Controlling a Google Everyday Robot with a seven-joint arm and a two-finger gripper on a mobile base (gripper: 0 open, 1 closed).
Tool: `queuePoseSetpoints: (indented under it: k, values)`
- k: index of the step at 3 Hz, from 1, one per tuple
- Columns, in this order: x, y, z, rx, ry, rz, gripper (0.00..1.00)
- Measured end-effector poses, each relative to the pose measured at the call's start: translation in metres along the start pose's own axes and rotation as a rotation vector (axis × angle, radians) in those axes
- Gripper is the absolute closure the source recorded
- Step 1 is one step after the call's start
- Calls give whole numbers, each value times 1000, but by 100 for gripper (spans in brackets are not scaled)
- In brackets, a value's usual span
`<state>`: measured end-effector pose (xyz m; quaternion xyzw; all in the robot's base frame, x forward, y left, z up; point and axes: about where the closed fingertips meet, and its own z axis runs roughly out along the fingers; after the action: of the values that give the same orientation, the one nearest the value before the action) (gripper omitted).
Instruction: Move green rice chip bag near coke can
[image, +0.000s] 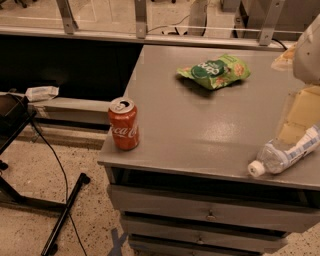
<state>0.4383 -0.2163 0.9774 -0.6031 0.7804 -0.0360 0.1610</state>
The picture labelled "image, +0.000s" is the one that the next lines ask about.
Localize red coke can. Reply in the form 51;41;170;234
108;97;139;150

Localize white packet on ledge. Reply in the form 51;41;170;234
25;86;59;102

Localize black cable on floor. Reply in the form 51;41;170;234
29;119;88;256

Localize grey drawer cabinet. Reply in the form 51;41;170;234
99;45;320;256

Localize metal railing with brackets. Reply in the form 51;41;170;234
0;0;301;51

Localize black stand with legs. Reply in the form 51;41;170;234
0;93;90;256

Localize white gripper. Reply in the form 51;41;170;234
271;14;320;144

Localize green rice chip bag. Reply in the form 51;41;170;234
177;54;251;90

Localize clear plastic water bottle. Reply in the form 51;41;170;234
247;124;320;177

